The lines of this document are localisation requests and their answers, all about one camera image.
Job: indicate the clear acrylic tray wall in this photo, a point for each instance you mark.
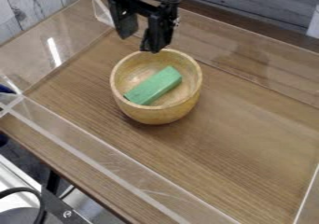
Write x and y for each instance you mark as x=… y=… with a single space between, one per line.
x=236 y=163

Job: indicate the black table leg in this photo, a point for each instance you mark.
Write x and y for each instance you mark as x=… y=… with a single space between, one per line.
x=53 y=182

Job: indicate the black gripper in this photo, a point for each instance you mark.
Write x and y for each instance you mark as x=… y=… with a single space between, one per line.
x=161 y=14

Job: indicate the brown wooden bowl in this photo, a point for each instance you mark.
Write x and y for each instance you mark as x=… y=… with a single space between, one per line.
x=139 y=66

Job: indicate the blue object at left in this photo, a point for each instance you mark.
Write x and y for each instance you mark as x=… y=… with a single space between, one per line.
x=5 y=89

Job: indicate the black metal bracket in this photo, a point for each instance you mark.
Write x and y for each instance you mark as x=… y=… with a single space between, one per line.
x=60 y=210

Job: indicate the green rectangular block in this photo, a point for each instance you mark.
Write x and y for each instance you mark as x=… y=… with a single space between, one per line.
x=153 y=87

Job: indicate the clear acrylic corner bracket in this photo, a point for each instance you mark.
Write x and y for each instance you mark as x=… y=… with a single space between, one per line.
x=101 y=13

